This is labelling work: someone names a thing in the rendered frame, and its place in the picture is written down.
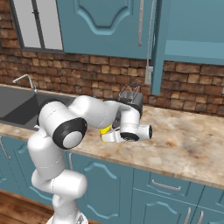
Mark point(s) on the dark grey sink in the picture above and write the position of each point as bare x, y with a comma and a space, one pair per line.
17, 105

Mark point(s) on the silver faucet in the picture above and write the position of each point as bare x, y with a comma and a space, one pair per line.
26, 77

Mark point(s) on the teal drawer front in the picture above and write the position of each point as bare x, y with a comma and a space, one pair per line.
169, 183

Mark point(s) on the yellow bell pepper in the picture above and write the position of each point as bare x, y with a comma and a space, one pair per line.
105, 130

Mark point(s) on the window with grey frame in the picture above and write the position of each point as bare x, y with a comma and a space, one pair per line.
38, 23

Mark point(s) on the teal lower cabinet door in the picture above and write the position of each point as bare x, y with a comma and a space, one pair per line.
17, 172
108, 189
211, 205
160, 208

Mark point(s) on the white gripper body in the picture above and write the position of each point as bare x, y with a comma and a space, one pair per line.
112, 137

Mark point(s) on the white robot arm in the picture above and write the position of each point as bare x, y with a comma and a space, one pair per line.
87, 112

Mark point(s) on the open teal cabinet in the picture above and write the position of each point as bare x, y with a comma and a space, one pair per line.
194, 35

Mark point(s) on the black toaster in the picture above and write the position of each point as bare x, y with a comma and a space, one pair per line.
134, 97

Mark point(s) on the teal upper cabinet door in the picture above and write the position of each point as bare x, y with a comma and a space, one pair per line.
102, 29

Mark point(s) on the open teal cabinet door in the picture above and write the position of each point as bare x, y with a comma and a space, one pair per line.
158, 46

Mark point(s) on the small blue cup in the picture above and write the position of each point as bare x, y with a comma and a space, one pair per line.
94, 96

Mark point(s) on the white wall outlet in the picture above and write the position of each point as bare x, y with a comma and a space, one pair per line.
148, 75

